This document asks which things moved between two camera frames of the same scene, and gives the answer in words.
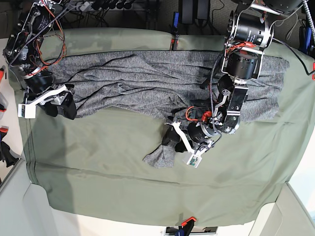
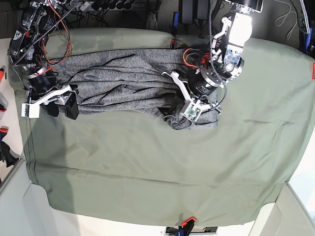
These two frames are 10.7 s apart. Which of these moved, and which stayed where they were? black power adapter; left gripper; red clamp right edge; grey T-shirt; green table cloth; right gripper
Moved: grey T-shirt; right gripper
Stayed: green table cloth; left gripper; black power adapter; red clamp right edge
